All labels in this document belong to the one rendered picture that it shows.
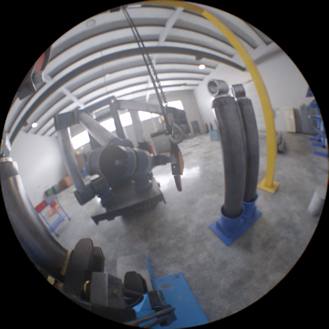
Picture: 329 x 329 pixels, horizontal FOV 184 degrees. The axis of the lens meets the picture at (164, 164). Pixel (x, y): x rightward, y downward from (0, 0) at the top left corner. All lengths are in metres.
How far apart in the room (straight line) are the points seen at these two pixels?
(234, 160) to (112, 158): 0.78
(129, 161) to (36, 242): 0.53
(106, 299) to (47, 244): 0.32
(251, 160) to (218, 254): 1.08
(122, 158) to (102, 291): 0.44
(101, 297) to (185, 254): 1.17
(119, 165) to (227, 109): 0.73
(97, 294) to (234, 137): 1.03
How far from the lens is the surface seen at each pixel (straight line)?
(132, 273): 0.92
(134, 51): 5.65
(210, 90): 0.94
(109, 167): 0.30
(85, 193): 1.30
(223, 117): 0.79
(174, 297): 1.21
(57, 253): 0.60
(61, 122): 1.07
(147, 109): 1.00
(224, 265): 1.35
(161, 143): 7.89
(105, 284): 0.40
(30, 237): 0.55
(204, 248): 1.41
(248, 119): 1.05
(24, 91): 0.71
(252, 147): 1.09
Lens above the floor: 1.30
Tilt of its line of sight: 16 degrees down
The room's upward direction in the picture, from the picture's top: 17 degrees counter-clockwise
